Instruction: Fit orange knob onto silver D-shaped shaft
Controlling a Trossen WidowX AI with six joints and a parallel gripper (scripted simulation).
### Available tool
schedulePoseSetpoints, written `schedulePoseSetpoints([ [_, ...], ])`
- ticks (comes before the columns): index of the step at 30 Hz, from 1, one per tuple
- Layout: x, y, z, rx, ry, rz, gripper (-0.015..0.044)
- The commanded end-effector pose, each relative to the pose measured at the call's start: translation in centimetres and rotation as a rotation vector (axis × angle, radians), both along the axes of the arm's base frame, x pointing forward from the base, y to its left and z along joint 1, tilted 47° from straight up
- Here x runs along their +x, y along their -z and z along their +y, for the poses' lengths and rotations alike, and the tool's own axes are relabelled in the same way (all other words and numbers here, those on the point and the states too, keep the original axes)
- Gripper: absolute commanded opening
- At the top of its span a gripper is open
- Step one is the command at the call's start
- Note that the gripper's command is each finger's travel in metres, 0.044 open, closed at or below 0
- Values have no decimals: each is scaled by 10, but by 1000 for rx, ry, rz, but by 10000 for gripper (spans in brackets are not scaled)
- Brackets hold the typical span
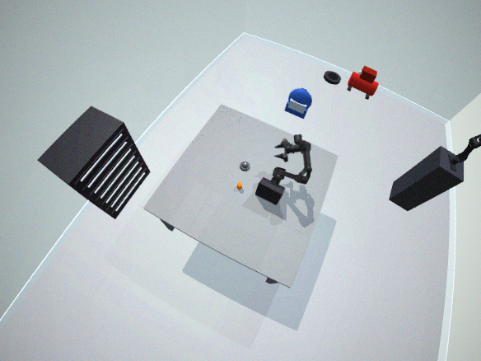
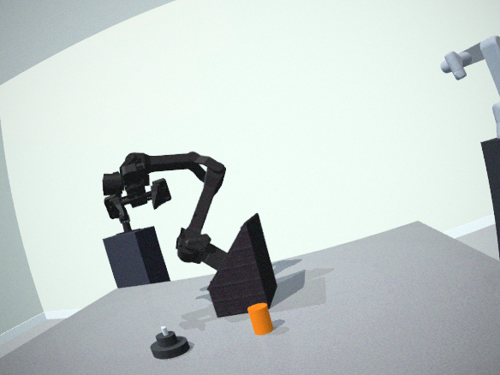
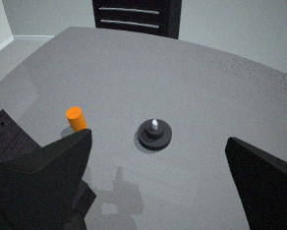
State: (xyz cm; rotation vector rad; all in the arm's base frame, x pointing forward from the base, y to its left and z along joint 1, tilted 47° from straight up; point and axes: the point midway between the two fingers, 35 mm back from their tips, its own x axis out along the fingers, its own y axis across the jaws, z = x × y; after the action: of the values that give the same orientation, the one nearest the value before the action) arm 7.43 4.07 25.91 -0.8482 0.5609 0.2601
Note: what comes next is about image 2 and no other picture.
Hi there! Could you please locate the orange knob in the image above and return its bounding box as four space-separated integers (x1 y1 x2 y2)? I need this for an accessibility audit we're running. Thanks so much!
247 303 274 335

